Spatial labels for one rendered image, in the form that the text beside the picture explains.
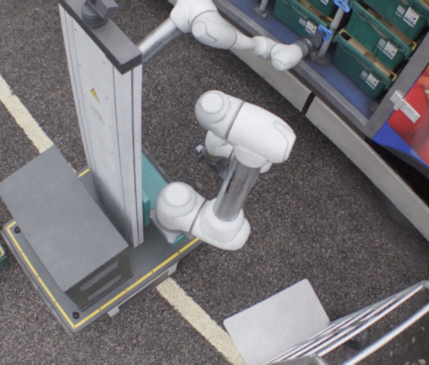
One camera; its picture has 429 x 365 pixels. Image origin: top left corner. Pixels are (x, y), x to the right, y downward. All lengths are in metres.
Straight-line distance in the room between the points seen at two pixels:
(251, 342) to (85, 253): 1.20
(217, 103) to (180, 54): 2.01
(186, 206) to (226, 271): 0.93
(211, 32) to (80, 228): 0.93
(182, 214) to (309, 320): 1.20
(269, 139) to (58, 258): 0.95
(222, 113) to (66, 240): 0.84
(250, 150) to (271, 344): 1.50
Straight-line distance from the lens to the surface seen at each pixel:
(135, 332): 2.68
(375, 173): 2.82
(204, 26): 1.92
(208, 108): 1.44
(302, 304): 2.83
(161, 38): 2.10
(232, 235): 1.93
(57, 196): 2.00
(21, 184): 2.06
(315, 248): 2.94
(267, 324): 2.76
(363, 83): 2.70
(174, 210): 1.92
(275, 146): 1.46
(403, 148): 2.54
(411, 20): 2.29
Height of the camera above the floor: 2.67
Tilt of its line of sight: 64 degrees down
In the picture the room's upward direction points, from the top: 16 degrees clockwise
